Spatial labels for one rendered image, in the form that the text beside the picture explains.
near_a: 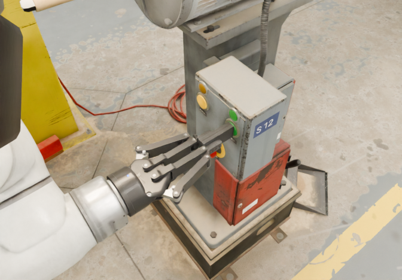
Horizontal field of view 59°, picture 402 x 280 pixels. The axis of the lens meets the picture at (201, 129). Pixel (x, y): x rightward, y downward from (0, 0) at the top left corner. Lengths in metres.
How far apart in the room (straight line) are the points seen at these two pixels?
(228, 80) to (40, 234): 0.41
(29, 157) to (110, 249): 1.25
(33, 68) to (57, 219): 1.36
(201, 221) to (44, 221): 0.96
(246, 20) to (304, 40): 2.03
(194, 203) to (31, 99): 0.97
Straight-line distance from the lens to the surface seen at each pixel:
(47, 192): 0.54
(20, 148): 0.51
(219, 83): 0.67
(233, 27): 0.83
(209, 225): 1.42
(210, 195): 1.42
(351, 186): 2.00
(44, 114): 2.00
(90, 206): 0.54
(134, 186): 0.55
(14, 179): 0.52
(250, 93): 0.66
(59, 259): 0.54
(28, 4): 0.70
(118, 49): 2.73
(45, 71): 1.86
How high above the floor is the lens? 1.56
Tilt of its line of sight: 49 degrees down
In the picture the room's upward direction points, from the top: straight up
